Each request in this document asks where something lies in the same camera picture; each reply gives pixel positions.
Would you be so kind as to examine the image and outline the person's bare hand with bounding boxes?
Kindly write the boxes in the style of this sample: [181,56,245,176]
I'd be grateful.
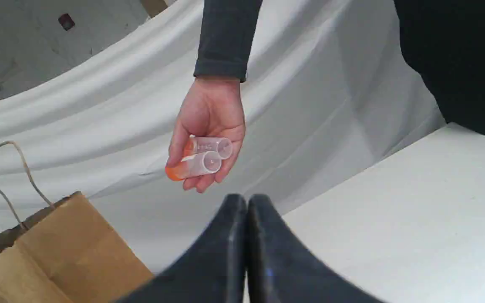
[167,75,246,194]

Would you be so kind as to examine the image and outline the person's dark clothed torso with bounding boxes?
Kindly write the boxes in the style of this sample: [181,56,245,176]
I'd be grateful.
[394,0,485,135]

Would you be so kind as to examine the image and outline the dark grey sleeved forearm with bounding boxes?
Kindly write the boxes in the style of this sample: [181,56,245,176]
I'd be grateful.
[194,0,262,83]

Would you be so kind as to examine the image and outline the orange capped clear vial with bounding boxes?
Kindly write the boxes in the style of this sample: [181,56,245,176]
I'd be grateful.
[182,136,233,159]
[164,150,223,181]

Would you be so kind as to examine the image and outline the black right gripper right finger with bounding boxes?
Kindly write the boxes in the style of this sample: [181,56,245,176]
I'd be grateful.
[248,194,378,303]

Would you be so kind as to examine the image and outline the brown paper bag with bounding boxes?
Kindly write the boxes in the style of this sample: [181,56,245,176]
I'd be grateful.
[0,141,153,303]

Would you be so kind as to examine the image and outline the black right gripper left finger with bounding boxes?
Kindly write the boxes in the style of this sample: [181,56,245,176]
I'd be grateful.
[119,194,248,303]

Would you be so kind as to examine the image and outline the white draped backdrop cloth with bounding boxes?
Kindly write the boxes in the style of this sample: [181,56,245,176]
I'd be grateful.
[0,0,443,271]

